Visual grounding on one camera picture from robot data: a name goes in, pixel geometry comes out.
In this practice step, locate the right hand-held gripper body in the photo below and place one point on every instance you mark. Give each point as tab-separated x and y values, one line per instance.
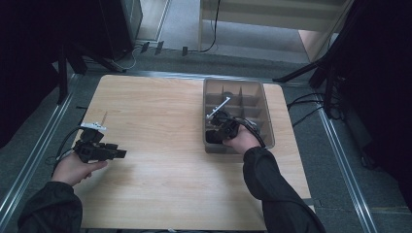
226	126

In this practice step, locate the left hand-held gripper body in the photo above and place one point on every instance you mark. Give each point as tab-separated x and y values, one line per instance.
90	150

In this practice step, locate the black sock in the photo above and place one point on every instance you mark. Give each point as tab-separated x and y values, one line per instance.
213	137

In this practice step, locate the grey divided organizer box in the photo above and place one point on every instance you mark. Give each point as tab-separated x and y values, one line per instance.
256	106

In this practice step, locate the person's right hand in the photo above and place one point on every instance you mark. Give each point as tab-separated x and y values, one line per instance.
244	142

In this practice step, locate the person's left hand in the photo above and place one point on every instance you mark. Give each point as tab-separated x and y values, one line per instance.
73	170

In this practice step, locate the black tripod stand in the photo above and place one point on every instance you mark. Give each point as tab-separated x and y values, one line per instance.
63	71
328	68

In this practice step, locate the dark curtain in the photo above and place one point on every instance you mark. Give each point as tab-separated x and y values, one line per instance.
22	64
385	81

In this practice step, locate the grey tape piece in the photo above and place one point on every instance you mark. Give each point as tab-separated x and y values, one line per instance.
312	202

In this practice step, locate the light wooden shelf unit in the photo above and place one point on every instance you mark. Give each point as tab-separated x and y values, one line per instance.
275	16

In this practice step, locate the black cabinet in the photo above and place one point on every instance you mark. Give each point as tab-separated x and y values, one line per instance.
116	26

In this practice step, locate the metal floor rail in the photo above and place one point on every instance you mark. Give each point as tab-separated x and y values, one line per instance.
35	149
346	171

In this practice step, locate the small black bracket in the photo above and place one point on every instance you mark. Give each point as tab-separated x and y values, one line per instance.
144	47
159	47
185	51

